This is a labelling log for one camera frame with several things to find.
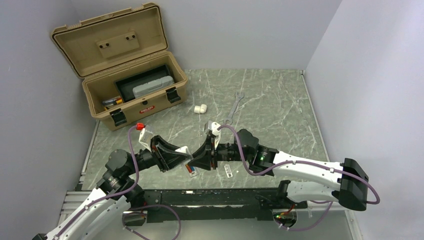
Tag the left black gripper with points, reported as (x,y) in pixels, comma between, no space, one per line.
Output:
(172,158)

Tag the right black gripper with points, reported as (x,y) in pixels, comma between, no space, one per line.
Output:
(207,157)

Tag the orange red AA battery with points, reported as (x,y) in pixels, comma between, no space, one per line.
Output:
(188,168)

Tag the white battery cover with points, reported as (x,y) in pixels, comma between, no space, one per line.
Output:
(228,171)

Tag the white remote control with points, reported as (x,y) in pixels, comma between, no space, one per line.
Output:
(185,150)

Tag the white pvc elbow fitting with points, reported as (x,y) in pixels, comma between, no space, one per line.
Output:
(200,109)

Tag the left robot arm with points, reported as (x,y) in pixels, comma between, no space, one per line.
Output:
(118,190)

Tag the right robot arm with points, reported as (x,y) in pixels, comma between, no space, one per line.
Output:
(304,179)

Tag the silver open-end wrench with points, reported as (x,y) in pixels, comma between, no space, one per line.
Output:
(229,119)

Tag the grey plastic case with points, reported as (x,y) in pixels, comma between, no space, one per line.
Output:
(152,86)

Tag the black tray in toolbox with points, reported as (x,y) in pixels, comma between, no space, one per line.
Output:
(125,86)

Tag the tan plastic toolbox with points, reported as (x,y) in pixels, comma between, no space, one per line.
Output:
(115,46)

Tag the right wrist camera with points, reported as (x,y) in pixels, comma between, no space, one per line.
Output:
(212,127)

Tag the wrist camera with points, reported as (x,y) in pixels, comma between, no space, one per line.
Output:
(212,127)
(145,136)

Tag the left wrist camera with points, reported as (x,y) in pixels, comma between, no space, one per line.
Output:
(145,136)

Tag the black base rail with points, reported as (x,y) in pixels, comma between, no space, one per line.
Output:
(215,204)

